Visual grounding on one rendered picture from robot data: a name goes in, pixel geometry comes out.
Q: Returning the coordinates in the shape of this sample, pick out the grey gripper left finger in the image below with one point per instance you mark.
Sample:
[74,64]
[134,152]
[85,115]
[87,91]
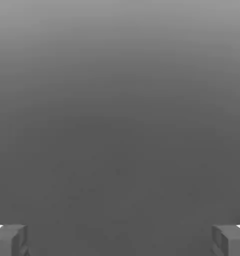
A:
[7,241]

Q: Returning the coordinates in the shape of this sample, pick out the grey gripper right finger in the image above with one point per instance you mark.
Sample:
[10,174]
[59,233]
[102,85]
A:
[232,241]

